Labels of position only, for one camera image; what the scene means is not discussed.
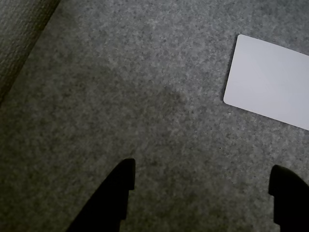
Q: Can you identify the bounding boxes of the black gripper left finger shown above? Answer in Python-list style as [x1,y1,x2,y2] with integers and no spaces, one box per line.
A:
[66,158,136,232]

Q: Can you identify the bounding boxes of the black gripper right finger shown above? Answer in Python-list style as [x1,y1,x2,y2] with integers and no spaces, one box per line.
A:
[268,164,309,232]

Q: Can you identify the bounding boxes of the white plastic card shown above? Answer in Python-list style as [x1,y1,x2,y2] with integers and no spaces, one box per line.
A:
[223,34,309,131]

